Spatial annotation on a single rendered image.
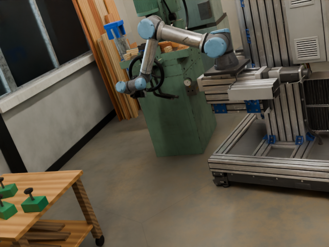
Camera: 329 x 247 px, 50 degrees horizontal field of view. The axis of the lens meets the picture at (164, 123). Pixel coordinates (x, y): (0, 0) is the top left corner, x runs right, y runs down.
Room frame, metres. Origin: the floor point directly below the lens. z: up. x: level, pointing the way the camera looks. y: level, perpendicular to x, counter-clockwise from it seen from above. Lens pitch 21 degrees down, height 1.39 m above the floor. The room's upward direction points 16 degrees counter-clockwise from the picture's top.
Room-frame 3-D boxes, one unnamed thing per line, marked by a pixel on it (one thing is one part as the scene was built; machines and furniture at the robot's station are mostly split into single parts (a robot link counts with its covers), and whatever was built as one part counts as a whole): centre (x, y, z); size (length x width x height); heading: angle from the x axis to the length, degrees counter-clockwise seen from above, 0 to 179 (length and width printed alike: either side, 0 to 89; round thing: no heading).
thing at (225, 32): (2.15, -0.47, 0.98); 0.13 x 0.12 x 0.14; 154
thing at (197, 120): (3.05, -0.17, 0.35); 0.58 x 0.45 x 0.71; 154
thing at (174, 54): (2.84, -0.08, 0.87); 0.61 x 0.30 x 0.06; 64
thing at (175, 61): (2.88, -0.09, 0.82); 0.40 x 0.21 x 0.04; 64
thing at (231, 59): (2.16, -0.47, 0.87); 0.15 x 0.15 x 0.10
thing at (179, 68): (3.05, -0.17, 0.76); 0.57 x 0.45 x 0.09; 154
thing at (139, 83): (2.31, 0.10, 0.83); 0.11 x 0.11 x 0.08; 64
